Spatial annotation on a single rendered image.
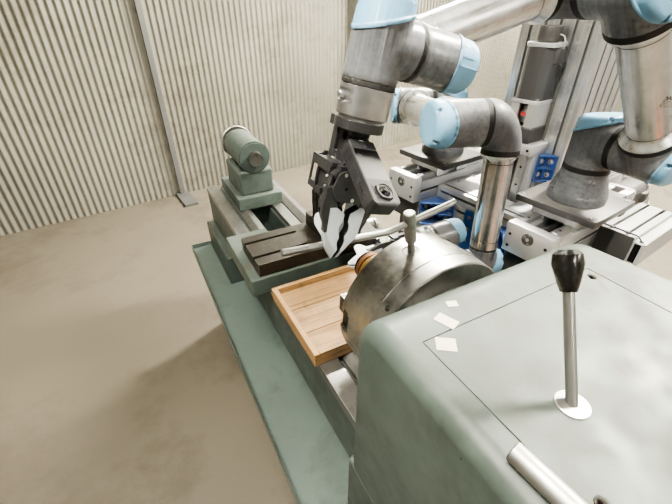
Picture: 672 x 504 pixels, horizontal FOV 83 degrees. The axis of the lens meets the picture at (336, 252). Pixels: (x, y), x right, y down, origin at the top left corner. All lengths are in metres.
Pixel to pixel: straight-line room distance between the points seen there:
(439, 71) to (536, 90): 0.79
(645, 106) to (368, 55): 0.63
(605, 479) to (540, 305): 0.25
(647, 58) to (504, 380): 0.65
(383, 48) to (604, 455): 0.50
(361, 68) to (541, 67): 0.88
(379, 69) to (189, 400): 1.85
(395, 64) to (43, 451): 2.09
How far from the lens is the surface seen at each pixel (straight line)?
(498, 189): 1.09
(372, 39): 0.53
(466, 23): 0.77
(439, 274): 0.68
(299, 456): 1.24
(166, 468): 1.96
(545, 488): 0.42
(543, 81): 1.35
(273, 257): 1.18
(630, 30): 0.88
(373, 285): 0.70
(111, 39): 3.88
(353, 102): 0.53
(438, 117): 0.98
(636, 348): 0.63
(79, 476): 2.09
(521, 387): 0.51
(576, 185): 1.21
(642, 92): 0.98
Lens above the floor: 1.62
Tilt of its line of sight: 33 degrees down
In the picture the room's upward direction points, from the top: straight up
